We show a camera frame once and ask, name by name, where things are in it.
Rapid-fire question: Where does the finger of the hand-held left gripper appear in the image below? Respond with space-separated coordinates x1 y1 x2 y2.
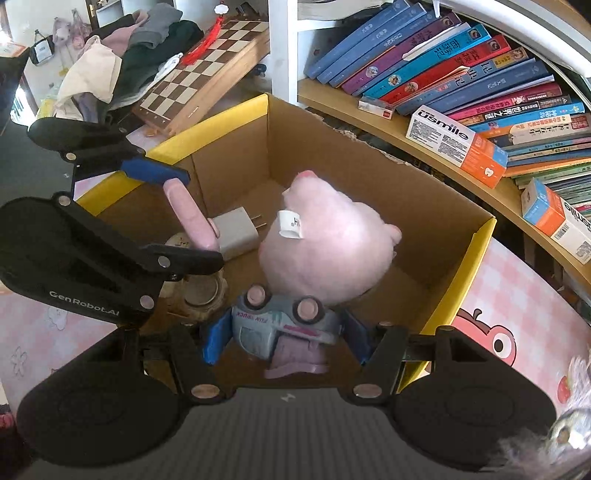
28 117 191 185
51 191 225 315

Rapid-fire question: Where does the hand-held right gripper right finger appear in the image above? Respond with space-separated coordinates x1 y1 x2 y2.
342 310 469 402

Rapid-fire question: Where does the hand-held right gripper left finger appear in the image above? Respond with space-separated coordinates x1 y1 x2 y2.
120 308 232 401

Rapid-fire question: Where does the cream wrist watch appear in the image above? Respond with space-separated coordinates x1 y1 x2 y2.
161 178 229 324

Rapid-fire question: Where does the grey toy truck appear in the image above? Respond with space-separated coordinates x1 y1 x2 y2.
231 284 345 380

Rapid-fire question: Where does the large white charger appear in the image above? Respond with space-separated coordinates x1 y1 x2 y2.
213 207 267 261

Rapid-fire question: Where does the pink plush pig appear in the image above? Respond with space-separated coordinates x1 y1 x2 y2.
257 170 402 308

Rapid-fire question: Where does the yellow cardboard box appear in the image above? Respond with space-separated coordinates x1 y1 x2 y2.
76 92 497 393

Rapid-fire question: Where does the wooden chessboard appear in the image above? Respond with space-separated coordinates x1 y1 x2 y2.
133 19 271 137

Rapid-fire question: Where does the dark clothes pile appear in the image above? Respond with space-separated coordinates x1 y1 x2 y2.
99 2 204 112

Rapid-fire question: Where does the red tassel ornament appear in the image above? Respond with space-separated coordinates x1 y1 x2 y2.
180 4 232 65

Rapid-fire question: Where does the hanging black white bag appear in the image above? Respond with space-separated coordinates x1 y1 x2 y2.
28 30 55 65

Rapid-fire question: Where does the white wooden bookshelf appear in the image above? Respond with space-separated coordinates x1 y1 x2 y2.
268 0 591 287

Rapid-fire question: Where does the white orange toothpaste box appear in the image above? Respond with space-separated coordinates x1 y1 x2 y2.
406 105 509 189
522 178 591 265

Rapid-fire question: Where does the small red white box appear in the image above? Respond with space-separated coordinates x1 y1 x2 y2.
358 96 395 120

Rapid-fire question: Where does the row of colourful books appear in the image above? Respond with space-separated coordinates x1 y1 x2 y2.
302 0 591 217

